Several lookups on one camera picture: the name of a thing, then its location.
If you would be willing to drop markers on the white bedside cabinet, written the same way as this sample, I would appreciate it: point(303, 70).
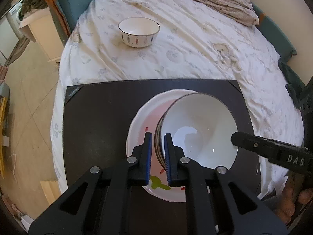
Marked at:
point(39, 27)

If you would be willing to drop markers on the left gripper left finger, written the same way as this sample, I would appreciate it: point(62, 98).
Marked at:
point(97, 203)

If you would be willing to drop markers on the white floral bed sheet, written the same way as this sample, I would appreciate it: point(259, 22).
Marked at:
point(194, 41)

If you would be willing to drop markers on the light wooden board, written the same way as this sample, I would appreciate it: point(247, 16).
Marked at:
point(51, 190)

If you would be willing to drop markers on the person's right hand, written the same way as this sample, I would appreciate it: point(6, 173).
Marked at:
point(286, 207)

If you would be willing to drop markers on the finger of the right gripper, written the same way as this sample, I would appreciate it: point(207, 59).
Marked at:
point(265, 147)

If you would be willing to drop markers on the small fish pattern bowl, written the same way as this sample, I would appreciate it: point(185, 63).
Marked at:
point(138, 32)

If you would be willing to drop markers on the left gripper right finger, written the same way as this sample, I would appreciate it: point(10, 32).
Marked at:
point(216, 202)

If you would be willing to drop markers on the large fish pattern bowl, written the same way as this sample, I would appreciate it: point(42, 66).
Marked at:
point(202, 126)

